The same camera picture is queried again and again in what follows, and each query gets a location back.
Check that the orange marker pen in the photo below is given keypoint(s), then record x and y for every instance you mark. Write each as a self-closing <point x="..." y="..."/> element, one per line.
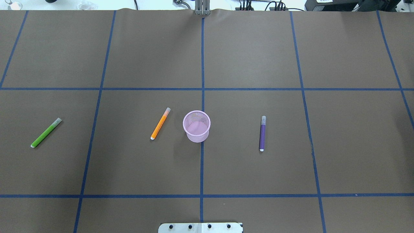
<point x="160" y="123"/>

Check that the green marker pen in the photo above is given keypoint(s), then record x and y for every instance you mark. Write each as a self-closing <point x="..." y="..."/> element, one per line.
<point x="45" y="133"/>

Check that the pink mesh pen holder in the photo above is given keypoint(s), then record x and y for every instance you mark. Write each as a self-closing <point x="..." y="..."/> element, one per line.
<point x="196" y="125"/>

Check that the purple marker pen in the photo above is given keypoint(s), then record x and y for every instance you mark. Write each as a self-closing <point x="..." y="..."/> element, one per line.
<point x="262" y="134"/>

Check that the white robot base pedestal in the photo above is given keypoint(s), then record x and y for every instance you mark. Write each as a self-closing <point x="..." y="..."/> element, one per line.
<point x="213" y="227"/>

